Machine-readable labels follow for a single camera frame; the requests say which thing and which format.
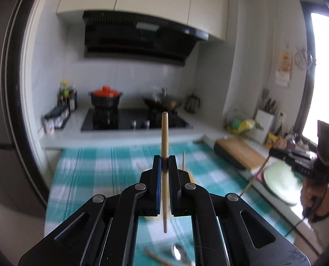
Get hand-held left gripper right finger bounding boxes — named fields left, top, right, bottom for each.
left=168, top=156, right=311, bottom=266

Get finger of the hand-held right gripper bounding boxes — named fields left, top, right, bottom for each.
left=269, top=147, right=317, bottom=162
left=288, top=158, right=315, bottom=176

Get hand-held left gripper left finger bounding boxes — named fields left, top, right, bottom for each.
left=17, top=156, right=163, bottom=266

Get metal spoon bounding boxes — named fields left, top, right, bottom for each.
left=171, top=243, right=194, bottom=266

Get person's right hand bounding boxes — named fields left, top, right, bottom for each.
left=300, top=182, right=329, bottom=223

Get yellow packet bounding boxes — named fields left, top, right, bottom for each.
left=266, top=132, right=280, bottom=149

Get light green plate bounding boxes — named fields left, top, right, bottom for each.
left=264, top=162, right=307, bottom=206

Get white knife block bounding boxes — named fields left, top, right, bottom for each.
left=254, top=89, right=279, bottom=145

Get wooden cutting board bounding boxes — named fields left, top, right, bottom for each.
left=217, top=138, right=266, bottom=170

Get plastic bag with sponges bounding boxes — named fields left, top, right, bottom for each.
left=226, top=108, right=265, bottom=141

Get black tray under board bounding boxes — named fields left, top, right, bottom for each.
left=213, top=141, right=250, bottom=171

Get teal checkered tablecloth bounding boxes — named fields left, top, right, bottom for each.
left=44, top=142, right=296, bottom=266

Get black gas stove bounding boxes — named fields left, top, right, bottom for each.
left=80, top=107, right=194, bottom=132

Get dark wok with lid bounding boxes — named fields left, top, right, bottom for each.
left=142, top=88, right=184, bottom=110

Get black pot with red lid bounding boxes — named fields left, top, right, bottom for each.
left=88, top=86, right=124, bottom=109

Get dark sauce bottle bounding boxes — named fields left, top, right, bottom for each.
left=69, top=86, right=78, bottom=113

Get spice jar rack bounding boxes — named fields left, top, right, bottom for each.
left=44, top=105, right=71, bottom=129

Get white labelled jar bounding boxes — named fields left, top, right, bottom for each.
left=44, top=118, right=55, bottom=135

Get yellow cap sauce bottle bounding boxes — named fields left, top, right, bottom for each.
left=59, top=80, right=71, bottom=106

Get black range hood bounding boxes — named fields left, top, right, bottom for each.
left=83, top=10, right=209, bottom=67

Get grey refrigerator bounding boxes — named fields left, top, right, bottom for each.
left=0, top=6, right=47, bottom=220

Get cream upper cabinets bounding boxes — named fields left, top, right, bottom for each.
left=56, top=0, right=229, bottom=43

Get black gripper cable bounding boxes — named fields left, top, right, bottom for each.
left=285, top=217, right=306, bottom=237

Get dark window frame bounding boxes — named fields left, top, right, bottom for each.
left=293, top=0, right=329, bottom=135

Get wall calendar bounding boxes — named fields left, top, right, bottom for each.
left=274, top=49, right=294, bottom=88

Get hanging wire whisk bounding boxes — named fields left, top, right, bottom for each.
left=294, top=45, right=316, bottom=70

